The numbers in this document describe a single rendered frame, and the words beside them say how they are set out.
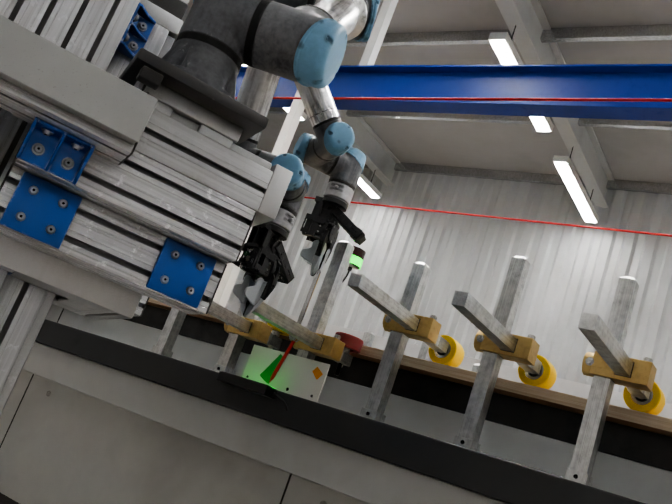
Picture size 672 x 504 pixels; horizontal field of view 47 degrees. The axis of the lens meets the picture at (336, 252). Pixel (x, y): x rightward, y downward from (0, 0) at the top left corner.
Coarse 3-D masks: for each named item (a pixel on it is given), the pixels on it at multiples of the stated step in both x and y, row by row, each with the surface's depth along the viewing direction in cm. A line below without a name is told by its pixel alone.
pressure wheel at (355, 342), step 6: (342, 336) 204; (348, 336) 204; (354, 336) 204; (348, 342) 203; (354, 342) 204; (360, 342) 205; (348, 348) 207; (354, 348) 204; (360, 348) 206; (336, 372) 205
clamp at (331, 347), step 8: (320, 336) 197; (328, 336) 196; (296, 344) 200; (304, 344) 198; (328, 344) 194; (336, 344) 195; (344, 344) 197; (312, 352) 197; (320, 352) 195; (328, 352) 193; (336, 352) 195; (336, 360) 196
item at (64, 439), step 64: (64, 320) 290; (128, 320) 271; (192, 320) 255; (448, 384) 198; (0, 448) 278; (64, 448) 261; (128, 448) 246; (192, 448) 233; (512, 448) 182; (640, 448) 168
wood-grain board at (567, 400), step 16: (160, 304) 258; (288, 336) 224; (368, 352) 208; (400, 368) 207; (416, 368) 198; (432, 368) 196; (448, 368) 193; (464, 384) 195; (496, 384) 185; (512, 384) 183; (528, 400) 185; (544, 400) 178; (560, 400) 176; (576, 400) 174; (608, 416) 169; (624, 416) 167; (640, 416) 165; (656, 416) 164; (656, 432) 167
